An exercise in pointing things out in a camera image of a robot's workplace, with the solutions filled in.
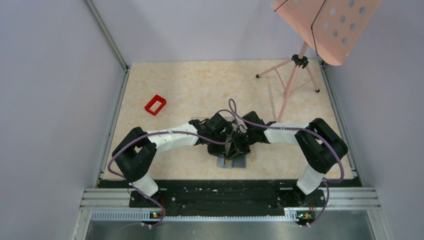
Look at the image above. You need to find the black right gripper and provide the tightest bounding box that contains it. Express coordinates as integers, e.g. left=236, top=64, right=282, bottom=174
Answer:
left=226, top=129, right=257, bottom=161

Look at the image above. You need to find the beige leather card holder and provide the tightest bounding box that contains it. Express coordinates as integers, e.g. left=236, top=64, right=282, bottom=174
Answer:
left=217, top=155, right=248, bottom=169

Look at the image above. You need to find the clear plastic card box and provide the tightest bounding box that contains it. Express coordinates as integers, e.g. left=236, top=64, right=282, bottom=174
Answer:
left=191, top=116, right=234, bottom=122

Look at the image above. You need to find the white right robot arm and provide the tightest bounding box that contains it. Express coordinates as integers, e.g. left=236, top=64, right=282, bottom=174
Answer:
left=233, top=111, right=348, bottom=206

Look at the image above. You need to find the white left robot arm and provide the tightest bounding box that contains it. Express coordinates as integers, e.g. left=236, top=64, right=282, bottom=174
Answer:
left=110, top=113, right=235, bottom=207

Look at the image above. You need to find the pink music stand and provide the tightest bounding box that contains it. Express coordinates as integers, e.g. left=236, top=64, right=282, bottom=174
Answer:
left=256, top=0, right=382, bottom=121

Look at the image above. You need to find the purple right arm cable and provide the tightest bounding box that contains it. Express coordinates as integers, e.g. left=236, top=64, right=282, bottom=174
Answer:
left=227, top=98, right=346, bottom=228

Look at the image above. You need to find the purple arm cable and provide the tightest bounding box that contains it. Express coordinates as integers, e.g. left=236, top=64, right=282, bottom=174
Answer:
left=227, top=98, right=346, bottom=228
left=106, top=109, right=239, bottom=228

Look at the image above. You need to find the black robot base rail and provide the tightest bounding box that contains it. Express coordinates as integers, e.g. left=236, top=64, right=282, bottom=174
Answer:
left=98, top=179, right=327, bottom=218

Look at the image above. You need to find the red plastic frame block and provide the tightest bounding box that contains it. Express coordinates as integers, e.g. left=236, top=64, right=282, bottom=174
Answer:
left=144, top=94, right=167, bottom=116

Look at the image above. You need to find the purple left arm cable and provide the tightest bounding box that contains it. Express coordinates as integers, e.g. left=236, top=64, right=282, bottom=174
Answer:
left=106, top=109, right=239, bottom=228

